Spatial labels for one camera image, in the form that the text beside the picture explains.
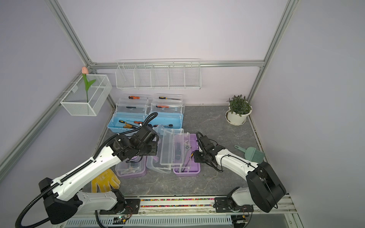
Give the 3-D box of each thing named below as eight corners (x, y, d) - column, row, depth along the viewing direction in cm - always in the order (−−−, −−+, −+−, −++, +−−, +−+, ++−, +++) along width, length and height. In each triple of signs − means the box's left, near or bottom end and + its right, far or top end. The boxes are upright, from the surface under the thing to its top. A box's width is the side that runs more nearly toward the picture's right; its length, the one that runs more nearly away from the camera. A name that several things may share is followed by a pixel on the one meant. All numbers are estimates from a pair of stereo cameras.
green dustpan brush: (233, 155, 95) (234, 154, 93) (234, 144, 101) (235, 142, 99) (263, 164, 91) (264, 162, 90) (263, 151, 97) (264, 150, 95)
